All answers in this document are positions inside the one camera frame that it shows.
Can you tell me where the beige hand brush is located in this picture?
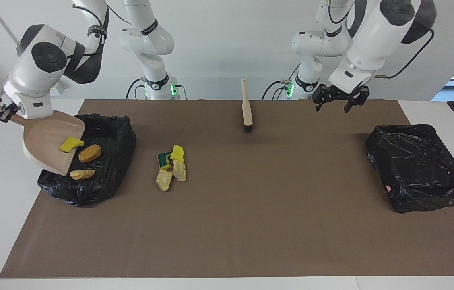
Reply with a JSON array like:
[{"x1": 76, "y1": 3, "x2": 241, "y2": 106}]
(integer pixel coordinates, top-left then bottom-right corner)
[{"x1": 241, "y1": 78, "x2": 254, "y2": 133}]

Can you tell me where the black bag lined bin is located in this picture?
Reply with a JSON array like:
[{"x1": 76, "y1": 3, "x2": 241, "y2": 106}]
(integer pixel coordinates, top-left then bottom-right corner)
[{"x1": 37, "y1": 114, "x2": 137, "y2": 208}]

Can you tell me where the small yellow sponge piece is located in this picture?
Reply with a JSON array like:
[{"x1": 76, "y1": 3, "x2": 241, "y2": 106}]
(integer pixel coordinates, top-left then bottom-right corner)
[{"x1": 59, "y1": 136, "x2": 85, "y2": 153}]

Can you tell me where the white wall socket box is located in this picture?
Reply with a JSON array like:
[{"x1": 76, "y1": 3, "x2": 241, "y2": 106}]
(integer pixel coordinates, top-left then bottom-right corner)
[{"x1": 50, "y1": 77, "x2": 66, "y2": 97}]

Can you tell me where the black base cable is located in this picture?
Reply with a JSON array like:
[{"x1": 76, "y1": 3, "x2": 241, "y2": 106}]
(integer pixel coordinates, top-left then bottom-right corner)
[
  {"x1": 262, "y1": 79, "x2": 294, "y2": 100},
  {"x1": 126, "y1": 78, "x2": 147, "y2": 100}
]

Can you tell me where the black bag bin pink spot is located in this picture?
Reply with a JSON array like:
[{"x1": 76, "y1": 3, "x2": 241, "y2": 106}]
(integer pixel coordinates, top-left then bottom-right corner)
[{"x1": 365, "y1": 124, "x2": 454, "y2": 214}]

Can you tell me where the brown table mat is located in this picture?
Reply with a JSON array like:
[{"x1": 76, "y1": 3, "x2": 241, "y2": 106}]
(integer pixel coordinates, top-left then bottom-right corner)
[{"x1": 0, "y1": 99, "x2": 454, "y2": 278}]

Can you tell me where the brown foam chunk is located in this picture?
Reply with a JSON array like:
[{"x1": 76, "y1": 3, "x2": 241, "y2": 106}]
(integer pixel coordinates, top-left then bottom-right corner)
[{"x1": 78, "y1": 144, "x2": 102, "y2": 163}]

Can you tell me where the beige plastic dustpan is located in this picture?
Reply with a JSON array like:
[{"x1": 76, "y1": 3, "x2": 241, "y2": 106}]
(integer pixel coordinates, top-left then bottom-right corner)
[{"x1": 0, "y1": 97, "x2": 86, "y2": 176}]

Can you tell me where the white wall conduit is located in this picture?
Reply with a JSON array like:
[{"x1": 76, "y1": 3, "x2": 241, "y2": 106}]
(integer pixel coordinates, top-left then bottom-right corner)
[{"x1": 0, "y1": 0, "x2": 22, "y2": 46}]

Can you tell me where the yellow and green sponge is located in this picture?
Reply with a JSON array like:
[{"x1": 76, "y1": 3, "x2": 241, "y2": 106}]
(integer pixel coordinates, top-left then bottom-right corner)
[{"x1": 157, "y1": 151, "x2": 173, "y2": 170}]

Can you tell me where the right arm gripper cable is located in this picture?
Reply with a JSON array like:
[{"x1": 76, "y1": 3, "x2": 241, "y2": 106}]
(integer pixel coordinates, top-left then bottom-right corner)
[{"x1": 56, "y1": 0, "x2": 131, "y2": 85}]

